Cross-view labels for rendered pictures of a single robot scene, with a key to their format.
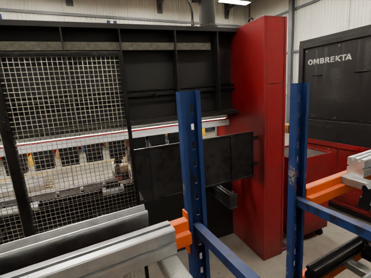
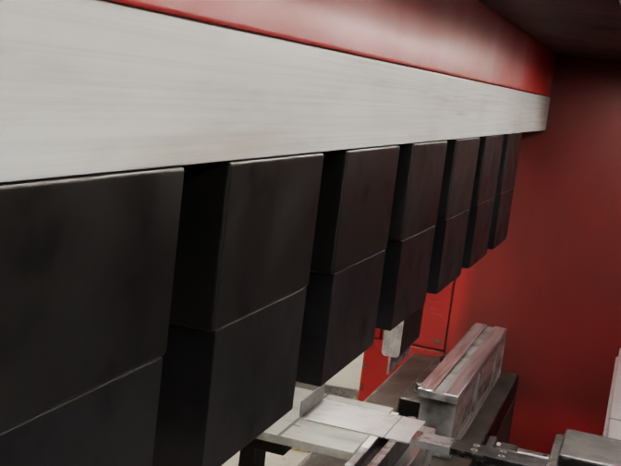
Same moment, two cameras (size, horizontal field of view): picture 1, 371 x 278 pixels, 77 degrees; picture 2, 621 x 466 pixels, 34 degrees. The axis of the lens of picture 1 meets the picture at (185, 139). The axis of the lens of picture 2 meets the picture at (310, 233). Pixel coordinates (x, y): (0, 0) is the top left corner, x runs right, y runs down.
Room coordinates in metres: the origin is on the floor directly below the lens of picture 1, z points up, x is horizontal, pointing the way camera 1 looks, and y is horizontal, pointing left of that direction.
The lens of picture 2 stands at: (1.66, 1.26, 1.38)
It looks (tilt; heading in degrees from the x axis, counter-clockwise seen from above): 8 degrees down; 309
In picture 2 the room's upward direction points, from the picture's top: 7 degrees clockwise
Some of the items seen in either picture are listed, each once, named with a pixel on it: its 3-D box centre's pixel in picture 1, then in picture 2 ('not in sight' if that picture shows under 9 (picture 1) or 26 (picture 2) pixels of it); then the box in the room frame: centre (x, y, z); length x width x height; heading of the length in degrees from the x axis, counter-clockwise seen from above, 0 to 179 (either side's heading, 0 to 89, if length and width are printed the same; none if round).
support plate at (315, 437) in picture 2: not in sight; (267, 409); (2.42, 0.36, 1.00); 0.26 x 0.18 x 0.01; 22
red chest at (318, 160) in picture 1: (293, 192); not in sight; (2.51, -1.21, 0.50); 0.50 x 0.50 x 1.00; 22
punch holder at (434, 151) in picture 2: (137, 145); (376, 223); (2.22, 0.47, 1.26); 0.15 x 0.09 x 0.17; 112
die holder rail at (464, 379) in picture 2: not in sight; (464, 381); (2.48, -0.20, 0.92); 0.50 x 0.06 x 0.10; 112
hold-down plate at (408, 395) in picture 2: not in sight; (433, 386); (2.56, -0.23, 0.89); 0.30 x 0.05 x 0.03; 112
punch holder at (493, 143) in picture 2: (175, 139); (455, 194); (2.37, 0.10, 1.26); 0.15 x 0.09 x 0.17; 112
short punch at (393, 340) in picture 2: not in sight; (404, 323); (2.28, 0.31, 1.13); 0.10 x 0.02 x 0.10; 112
